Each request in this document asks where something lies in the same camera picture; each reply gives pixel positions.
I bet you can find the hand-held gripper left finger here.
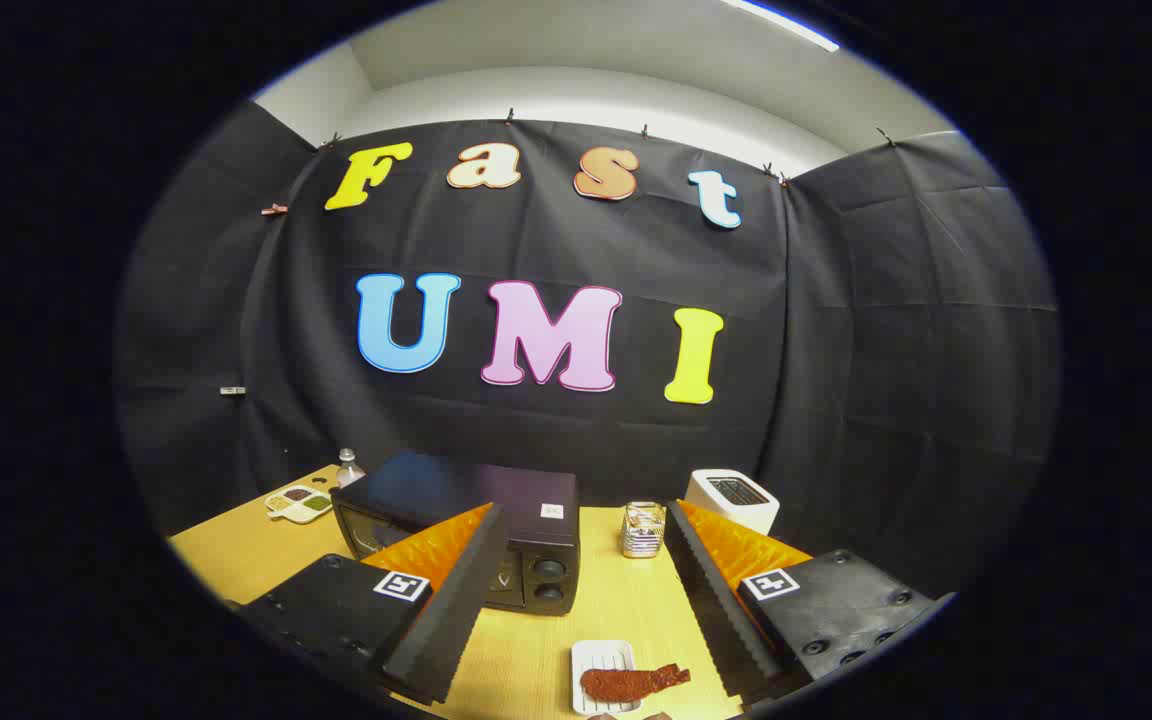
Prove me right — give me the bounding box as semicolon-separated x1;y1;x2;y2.
236;502;512;706

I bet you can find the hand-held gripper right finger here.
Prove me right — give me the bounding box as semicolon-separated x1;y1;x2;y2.
663;499;937;701

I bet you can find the red brown steak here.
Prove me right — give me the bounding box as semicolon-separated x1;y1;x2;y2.
579;662;693;703

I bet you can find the black toaster oven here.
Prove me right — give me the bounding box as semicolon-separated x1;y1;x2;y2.
330;450;582;616

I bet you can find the white bread toaster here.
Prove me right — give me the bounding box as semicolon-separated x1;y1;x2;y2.
684;468;782;537

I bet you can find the white ribbed tray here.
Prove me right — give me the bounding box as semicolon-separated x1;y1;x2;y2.
571;640;645;716

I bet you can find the white divided spice dish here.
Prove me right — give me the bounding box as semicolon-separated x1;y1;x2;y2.
264;483;335;525

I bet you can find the metal wire basket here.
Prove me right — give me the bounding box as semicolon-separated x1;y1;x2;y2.
621;501;667;559

